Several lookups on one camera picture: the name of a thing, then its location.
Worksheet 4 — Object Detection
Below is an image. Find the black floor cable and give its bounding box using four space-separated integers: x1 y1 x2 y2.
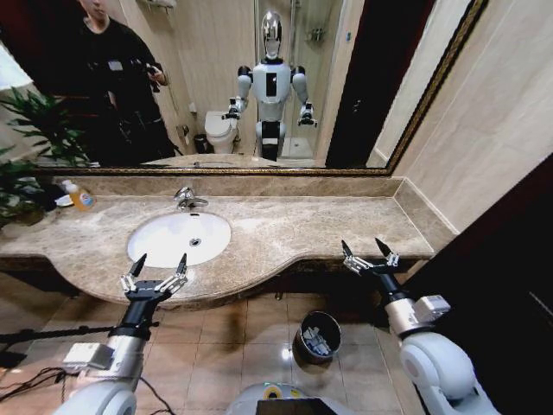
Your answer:
0 366 174 415

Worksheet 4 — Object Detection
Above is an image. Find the white robot front shell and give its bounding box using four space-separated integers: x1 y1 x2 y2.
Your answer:
224 380 346 415

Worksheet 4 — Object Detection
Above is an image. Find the green potted plant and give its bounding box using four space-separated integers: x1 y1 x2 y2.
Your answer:
0 158 60 228

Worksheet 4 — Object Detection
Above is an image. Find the dark framed wall mirror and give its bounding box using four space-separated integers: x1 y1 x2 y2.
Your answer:
0 0 489 177

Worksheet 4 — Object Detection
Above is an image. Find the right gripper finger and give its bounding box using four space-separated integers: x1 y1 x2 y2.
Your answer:
340 239 369 276
374 237 401 271

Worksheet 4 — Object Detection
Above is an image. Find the dark round trash bin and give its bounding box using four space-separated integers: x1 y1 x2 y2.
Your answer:
292 310 342 363

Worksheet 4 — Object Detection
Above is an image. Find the orange hand soap bottle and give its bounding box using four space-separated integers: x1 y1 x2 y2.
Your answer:
61 179 97 213

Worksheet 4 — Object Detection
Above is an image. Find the dark wooden door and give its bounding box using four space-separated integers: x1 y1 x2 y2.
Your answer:
401 155 553 415

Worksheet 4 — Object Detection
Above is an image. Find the black stand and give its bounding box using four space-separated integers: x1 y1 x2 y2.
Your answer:
0 326 111 368

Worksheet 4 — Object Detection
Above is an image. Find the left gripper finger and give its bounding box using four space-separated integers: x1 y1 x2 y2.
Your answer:
119 252 148 296
159 252 190 295

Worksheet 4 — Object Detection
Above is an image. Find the white oval sink basin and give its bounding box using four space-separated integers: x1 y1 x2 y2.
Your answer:
126 210 232 269

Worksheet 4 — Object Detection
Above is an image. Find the chrome faucet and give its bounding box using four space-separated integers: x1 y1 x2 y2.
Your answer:
173 186 209 212

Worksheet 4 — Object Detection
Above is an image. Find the white trash in bin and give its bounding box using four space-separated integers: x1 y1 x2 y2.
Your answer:
302 326 336 356

